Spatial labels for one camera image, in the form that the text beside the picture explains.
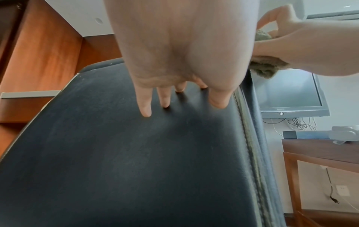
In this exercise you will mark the round ceiling light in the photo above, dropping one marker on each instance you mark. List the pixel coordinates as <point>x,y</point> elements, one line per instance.
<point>99,21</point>

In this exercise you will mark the green cleaning cloth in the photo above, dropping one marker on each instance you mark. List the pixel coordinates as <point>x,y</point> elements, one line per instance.
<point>263,67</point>

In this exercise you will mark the white router device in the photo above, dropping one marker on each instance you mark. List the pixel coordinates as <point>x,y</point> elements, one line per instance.
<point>345,133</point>

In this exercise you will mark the person's right hand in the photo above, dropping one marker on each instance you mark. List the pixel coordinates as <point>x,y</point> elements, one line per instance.
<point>320,46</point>

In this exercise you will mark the black leather chair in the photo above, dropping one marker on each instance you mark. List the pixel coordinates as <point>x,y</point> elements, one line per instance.
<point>140,168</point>

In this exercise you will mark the brown wooden table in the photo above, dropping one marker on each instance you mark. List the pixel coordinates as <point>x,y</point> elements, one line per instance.
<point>320,150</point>

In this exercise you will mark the white wall outlet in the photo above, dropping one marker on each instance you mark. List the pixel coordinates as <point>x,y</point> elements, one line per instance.
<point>343,191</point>

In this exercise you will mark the grey set-top box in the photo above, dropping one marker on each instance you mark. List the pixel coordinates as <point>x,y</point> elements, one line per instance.
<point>305,135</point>

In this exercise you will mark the grey flat screen television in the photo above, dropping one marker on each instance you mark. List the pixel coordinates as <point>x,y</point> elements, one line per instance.
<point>289,91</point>

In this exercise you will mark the person's left hand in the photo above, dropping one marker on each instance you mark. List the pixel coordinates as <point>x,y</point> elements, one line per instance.
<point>185,40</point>

